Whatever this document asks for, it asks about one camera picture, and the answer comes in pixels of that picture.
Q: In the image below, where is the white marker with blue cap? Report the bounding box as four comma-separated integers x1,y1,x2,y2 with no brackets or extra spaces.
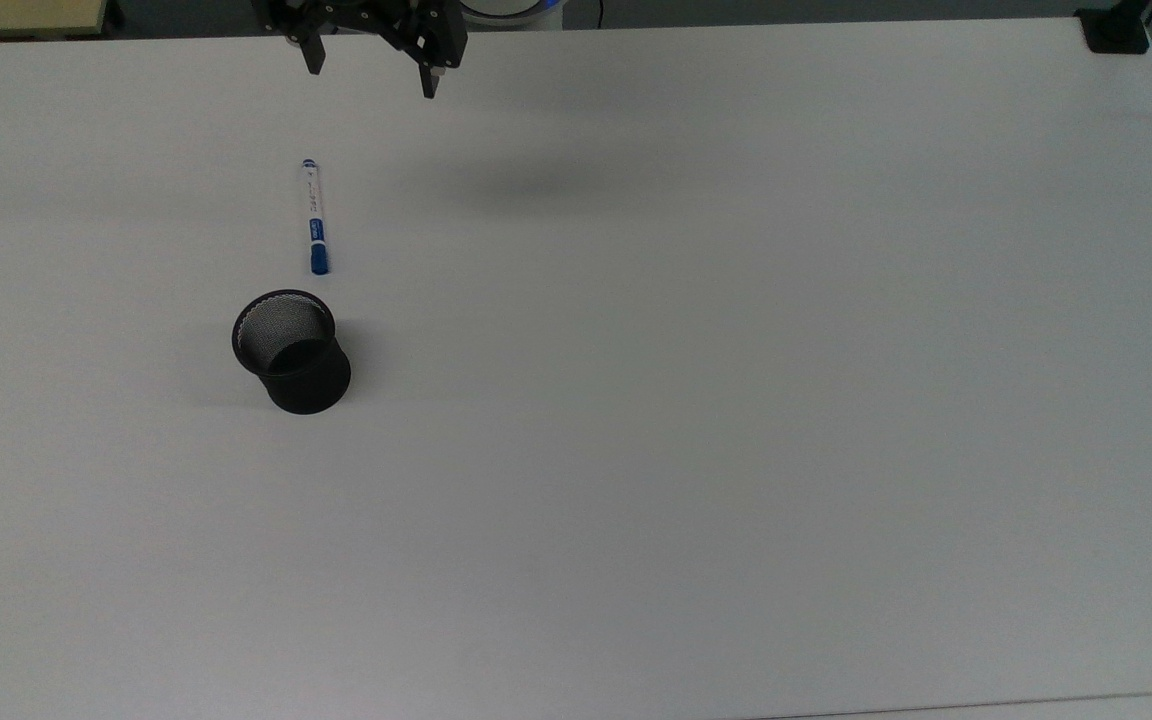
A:
300,157,331,277

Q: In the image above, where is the black mesh pen cup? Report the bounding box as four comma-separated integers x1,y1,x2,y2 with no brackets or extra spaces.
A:
231,289,353,416

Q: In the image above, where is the yellowish wooden side table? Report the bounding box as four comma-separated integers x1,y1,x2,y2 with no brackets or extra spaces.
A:
0,0,109,39

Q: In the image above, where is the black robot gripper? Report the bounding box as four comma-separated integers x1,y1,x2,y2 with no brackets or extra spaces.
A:
252,0,469,100

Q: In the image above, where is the black camera stand with clamp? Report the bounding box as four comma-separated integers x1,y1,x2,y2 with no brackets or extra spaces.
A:
1077,0,1152,55

